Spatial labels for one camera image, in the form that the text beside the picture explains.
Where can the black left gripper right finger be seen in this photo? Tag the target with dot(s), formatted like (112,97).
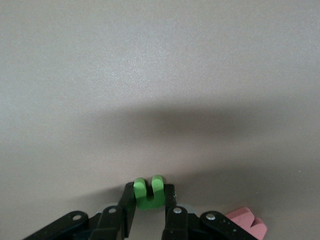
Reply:
(175,222)

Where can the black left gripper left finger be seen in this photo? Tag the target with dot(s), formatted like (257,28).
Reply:
(125,215)

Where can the green foam letter u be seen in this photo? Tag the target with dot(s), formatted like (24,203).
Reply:
(148,201)

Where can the pink foam letter w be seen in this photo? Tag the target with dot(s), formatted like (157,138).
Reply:
(247,220)

